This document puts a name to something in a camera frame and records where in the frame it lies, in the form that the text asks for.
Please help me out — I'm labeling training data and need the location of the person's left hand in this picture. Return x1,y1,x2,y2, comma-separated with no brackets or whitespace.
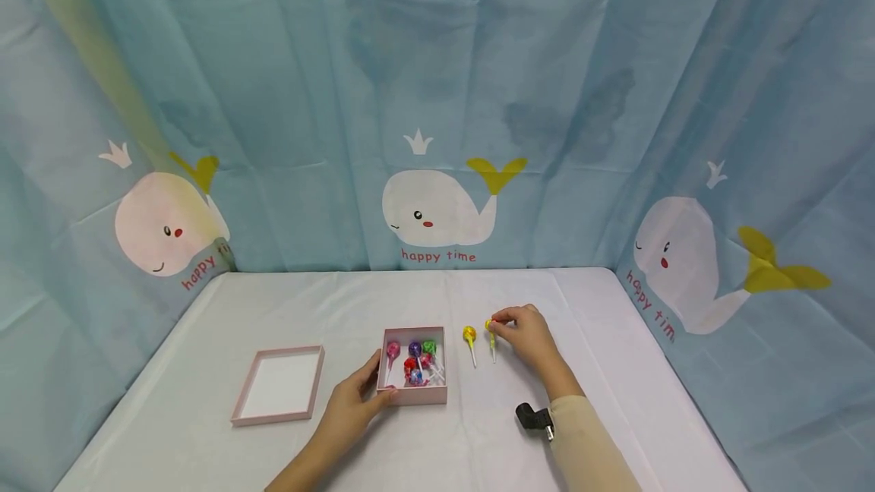
320,351,400,449

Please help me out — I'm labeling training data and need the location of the person's right hand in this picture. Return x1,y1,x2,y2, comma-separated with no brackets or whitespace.
491,304,583,402

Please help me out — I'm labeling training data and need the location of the pink square box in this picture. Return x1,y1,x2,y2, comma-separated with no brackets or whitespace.
376,326,449,406

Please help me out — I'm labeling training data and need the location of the person's right forearm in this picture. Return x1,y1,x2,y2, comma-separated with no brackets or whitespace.
549,393,643,492

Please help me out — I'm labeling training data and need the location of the person's left forearm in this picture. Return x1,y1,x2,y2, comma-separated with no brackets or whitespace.
265,430,351,492

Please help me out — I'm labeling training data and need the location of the black wrist band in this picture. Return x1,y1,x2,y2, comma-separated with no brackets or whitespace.
514,402,556,443

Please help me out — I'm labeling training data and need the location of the pink box lid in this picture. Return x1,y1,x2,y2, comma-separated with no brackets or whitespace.
230,345,326,427

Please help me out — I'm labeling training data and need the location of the pile of colourful lollipops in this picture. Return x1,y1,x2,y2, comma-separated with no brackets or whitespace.
384,339,447,388

